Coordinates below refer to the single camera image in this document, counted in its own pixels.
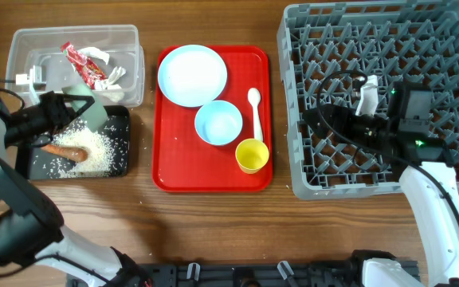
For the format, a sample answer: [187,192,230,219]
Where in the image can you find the red snack wrapper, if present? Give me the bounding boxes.
[60,41,107,89]

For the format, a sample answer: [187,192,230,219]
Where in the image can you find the green bowl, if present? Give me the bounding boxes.
[61,83,108,132]

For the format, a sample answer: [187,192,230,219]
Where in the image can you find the white tissue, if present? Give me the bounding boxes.
[80,47,127,103]

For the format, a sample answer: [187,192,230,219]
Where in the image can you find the orange carrot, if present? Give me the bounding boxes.
[41,144,88,163]

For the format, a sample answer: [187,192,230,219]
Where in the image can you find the yellow plastic cup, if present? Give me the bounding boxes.
[235,139,270,174]

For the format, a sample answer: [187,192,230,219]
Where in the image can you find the white bowl with rice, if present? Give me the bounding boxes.
[194,100,243,146]

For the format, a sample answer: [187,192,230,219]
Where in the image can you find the light blue plate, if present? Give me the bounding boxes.
[157,45,228,108]

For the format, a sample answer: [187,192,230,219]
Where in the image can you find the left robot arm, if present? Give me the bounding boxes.
[0,89,154,286]

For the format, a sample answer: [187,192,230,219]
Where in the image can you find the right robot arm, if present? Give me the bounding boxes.
[303,81,459,286]

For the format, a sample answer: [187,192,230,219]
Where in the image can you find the black waste tray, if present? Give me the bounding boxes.
[14,105,131,181]

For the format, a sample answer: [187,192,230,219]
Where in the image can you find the grey dishwasher rack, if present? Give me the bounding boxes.
[277,1,459,200]

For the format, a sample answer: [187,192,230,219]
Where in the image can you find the clear plastic bin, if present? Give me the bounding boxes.
[4,24,146,112]

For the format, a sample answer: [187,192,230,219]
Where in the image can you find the spilled white rice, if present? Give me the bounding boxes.
[32,117,129,179]

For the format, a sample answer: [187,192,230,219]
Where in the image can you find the white plastic spoon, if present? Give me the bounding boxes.
[247,88,264,141]

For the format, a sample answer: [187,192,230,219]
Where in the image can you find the red serving tray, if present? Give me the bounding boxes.
[151,45,273,193]

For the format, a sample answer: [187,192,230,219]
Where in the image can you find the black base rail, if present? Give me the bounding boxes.
[65,261,420,287]

